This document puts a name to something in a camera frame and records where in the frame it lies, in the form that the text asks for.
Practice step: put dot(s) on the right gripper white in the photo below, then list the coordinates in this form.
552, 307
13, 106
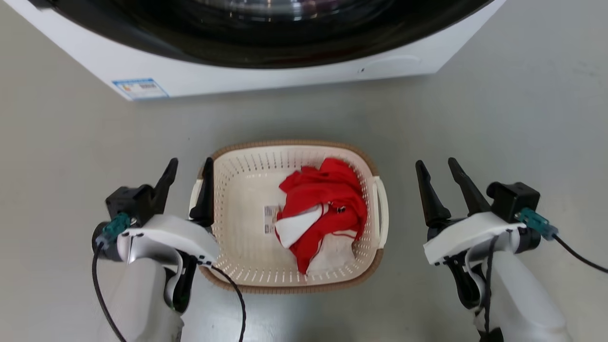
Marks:
468, 235

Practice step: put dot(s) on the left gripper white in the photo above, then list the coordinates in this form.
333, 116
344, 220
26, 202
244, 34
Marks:
175, 232

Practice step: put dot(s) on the cream plastic laundry basket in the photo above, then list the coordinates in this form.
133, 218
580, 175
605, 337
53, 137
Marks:
247, 190

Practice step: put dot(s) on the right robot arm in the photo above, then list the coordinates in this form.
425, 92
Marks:
517, 294

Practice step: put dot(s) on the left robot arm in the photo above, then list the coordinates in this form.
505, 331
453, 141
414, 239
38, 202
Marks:
140, 299

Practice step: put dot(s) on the white cloth in basket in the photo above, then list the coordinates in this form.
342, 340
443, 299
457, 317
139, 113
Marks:
335, 254

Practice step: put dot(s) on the barcode label sticker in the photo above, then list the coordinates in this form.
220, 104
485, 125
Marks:
270, 219

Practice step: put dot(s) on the blue energy label sticker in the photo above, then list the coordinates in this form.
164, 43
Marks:
140, 88

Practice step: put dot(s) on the red and white garment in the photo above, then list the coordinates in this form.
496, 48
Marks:
332, 194

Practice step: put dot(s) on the white front-load washing machine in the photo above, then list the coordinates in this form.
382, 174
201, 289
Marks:
266, 78

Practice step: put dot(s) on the black glass washer door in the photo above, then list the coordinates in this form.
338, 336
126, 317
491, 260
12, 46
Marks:
266, 45

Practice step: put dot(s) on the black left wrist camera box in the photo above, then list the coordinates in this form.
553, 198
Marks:
128, 202

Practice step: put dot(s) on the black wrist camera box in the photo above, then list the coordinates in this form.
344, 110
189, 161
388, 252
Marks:
128, 202
513, 197

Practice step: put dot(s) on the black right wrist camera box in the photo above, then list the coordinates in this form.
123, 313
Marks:
513, 197

